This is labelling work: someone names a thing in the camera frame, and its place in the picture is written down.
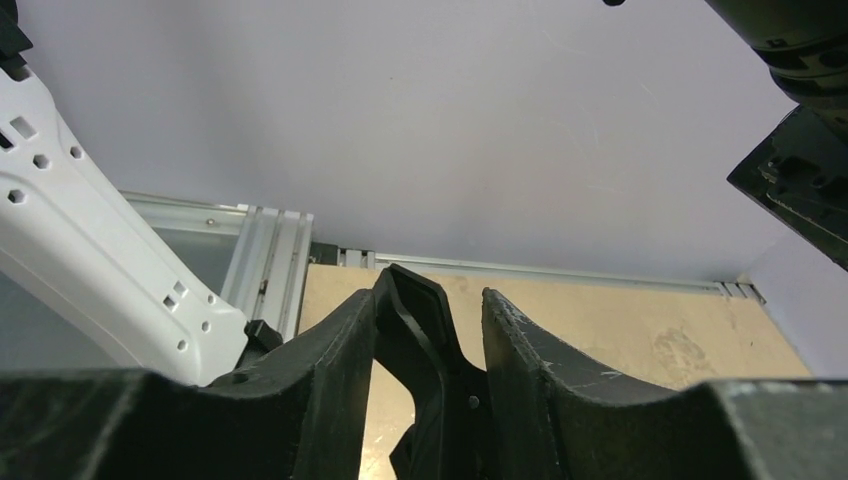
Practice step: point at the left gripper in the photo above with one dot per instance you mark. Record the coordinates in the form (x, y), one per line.
(798, 172)

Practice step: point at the black round-base mic stand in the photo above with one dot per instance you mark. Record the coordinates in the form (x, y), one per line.
(453, 433)

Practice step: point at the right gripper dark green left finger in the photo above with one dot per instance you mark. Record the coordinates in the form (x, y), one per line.
(296, 413)

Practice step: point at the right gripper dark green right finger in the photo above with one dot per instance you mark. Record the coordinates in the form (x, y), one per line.
(561, 414)

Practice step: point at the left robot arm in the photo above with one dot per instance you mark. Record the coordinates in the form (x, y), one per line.
(548, 134)

